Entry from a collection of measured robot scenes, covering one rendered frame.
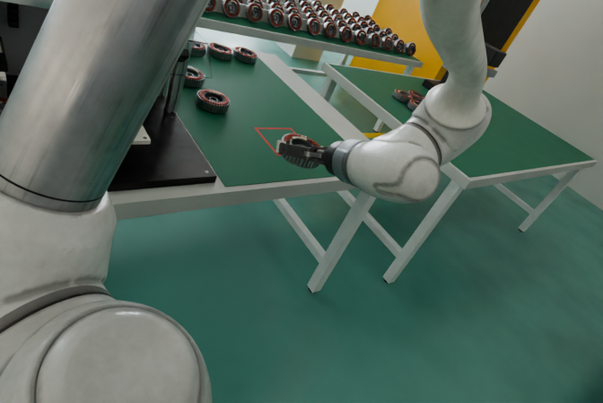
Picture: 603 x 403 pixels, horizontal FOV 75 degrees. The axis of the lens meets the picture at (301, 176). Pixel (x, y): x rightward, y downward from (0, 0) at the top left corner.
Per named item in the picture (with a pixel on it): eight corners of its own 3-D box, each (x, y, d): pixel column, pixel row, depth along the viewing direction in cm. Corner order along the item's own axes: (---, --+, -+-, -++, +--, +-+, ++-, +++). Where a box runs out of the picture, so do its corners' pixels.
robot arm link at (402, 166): (354, 203, 75) (404, 167, 79) (413, 225, 61) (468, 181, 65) (334, 153, 71) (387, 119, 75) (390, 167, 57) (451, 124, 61)
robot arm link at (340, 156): (380, 189, 77) (362, 184, 82) (388, 144, 76) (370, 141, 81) (342, 187, 73) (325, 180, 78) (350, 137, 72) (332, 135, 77)
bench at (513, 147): (529, 234, 322) (598, 161, 284) (387, 292, 205) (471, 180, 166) (432, 154, 385) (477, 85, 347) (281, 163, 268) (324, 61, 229)
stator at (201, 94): (228, 118, 132) (231, 108, 130) (194, 109, 128) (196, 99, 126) (227, 102, 141) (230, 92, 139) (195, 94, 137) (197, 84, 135)
